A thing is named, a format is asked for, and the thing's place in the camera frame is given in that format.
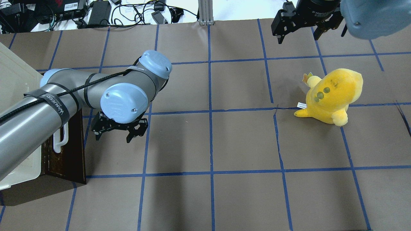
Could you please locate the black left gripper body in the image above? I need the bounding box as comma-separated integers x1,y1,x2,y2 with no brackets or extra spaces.
91,111,148,136

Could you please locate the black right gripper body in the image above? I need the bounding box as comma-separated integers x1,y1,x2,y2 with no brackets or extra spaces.
271,0,343,36

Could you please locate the white drawer handle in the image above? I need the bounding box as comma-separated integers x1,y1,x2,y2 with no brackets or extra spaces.
53,122,69,153

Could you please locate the dark brown wooden drawer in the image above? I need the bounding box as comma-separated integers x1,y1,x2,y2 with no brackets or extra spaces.
1,111,86,206

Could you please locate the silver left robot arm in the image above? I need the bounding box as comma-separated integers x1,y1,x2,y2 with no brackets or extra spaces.
0,50,173,179

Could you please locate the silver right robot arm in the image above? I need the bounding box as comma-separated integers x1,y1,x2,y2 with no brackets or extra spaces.
271,0,411,44

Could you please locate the yellow dinosaur plush toy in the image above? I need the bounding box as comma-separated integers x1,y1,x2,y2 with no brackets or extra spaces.
294,68,363,127

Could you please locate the cream plastic storage box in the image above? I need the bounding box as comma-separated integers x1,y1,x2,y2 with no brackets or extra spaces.
1,44,41,190

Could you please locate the black power adapter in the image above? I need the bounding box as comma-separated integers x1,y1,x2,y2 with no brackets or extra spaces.
86,0,111,28

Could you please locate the aluminium frame post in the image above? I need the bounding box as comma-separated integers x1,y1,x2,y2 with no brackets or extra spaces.
198,0,214,25

